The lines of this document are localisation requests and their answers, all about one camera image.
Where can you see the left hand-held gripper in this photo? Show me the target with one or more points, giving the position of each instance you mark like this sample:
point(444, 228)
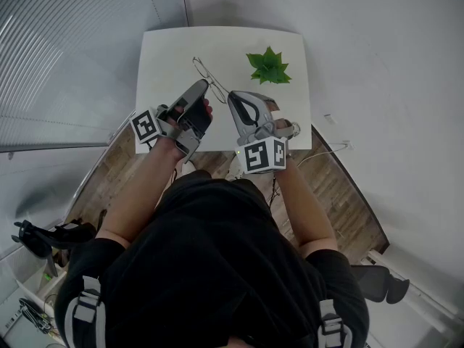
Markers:
point(145, 127)

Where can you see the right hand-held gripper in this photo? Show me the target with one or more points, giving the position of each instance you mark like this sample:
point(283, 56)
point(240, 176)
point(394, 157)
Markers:
point(259, 156)

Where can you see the person's left forearm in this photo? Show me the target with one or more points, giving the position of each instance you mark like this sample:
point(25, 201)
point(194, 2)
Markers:
point(141, 198)

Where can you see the person's right forearm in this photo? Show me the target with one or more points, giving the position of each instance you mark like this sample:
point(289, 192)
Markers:
point(308, 212)

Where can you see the person's left hand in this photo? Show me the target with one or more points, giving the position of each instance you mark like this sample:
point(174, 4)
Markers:
point(208, 108)

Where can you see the person's right hand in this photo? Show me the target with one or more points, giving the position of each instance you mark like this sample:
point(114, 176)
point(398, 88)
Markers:
point(284, 123)

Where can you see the green artificial plant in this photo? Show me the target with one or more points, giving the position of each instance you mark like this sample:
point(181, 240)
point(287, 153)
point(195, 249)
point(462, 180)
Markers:
point(269, 67)

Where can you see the person's white right shoe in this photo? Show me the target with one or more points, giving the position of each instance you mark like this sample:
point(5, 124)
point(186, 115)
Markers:
point(233, 169)

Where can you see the person's white shoe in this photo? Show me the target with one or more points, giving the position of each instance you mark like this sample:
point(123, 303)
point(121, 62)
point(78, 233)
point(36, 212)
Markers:
point(233, 169)
point(187, 167)

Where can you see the person's white left shoe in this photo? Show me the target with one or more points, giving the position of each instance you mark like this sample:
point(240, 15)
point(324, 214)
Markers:
point(187, 167)

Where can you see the grey window blinds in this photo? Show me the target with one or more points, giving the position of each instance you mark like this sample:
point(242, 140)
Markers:
point(54, 49)

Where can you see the person's black clothing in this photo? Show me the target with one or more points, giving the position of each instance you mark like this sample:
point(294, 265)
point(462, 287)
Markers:
point(217, 267)

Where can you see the black office chair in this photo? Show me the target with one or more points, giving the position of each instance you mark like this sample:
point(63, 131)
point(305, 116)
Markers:
point(34, 239)

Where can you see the black mesh chair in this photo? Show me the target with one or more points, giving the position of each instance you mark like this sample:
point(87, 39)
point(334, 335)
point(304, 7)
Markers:
point(373, 283)

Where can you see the white side desk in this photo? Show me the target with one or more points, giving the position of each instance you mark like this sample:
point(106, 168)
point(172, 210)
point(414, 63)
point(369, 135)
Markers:
point(14, 303)

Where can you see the white wall trunking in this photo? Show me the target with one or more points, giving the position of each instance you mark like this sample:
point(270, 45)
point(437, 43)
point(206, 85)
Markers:
point(424, 296)

